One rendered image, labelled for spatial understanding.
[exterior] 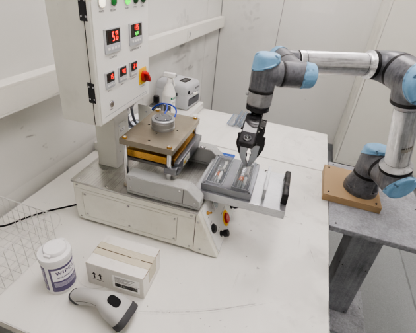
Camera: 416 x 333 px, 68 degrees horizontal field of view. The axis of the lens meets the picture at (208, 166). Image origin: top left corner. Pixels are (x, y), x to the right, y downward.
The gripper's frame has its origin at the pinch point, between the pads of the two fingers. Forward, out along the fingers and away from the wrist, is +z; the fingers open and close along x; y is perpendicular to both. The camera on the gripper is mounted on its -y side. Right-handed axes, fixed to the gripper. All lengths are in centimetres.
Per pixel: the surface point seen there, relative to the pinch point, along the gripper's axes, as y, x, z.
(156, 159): -10.0, 27.9, -0.2
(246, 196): -9.9, -2.7, 5.8
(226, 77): 249, 58, 42
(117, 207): -16.6, 39.5, 18.3
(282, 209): -9.8, -14.2, 7.3
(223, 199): -10.8, 4.3, 8.5
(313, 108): 245, -40, 57
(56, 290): -46, 43, 27
